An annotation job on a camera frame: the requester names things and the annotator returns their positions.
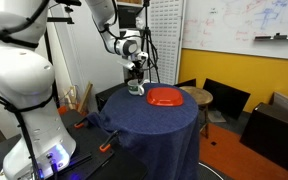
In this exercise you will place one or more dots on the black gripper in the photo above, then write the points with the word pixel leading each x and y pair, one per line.
pixel 138 66

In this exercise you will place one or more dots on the whiteboard eraser tray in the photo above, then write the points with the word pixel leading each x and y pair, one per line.
pixel 274 37

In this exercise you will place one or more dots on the black computer tower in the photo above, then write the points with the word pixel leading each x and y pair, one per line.
pixel 108 95
pixel 274 140

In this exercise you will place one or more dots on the white cup with green print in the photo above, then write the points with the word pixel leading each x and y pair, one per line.
pixel 134 89

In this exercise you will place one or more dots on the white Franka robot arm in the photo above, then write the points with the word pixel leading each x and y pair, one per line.
pixel 24 83

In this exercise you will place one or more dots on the blue tablecloth round table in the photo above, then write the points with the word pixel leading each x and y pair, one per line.
pixel 150 133

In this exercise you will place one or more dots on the round wooden stool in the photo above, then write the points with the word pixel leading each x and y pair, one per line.
pixel 199 95

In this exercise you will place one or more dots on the large black flat monitor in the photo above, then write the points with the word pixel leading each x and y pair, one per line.
pixel 227 98

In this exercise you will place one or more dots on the wooden sticks bundle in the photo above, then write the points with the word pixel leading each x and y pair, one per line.
pixel 84 98

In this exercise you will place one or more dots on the black perforated base board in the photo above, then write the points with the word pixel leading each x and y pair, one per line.
pixel 110 166

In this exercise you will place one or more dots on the white pegboard panel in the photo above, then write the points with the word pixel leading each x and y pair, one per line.
pixel 165 40

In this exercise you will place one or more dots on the red square plate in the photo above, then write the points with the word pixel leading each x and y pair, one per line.
pixel 164 96

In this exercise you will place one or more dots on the black camera tripod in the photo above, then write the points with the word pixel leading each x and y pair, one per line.
pixel 148 36

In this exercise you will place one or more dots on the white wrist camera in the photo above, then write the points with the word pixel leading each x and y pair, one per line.
pixel 126 64

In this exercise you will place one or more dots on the wall whiteboard with writing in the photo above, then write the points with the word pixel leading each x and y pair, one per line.
pixel 244 23

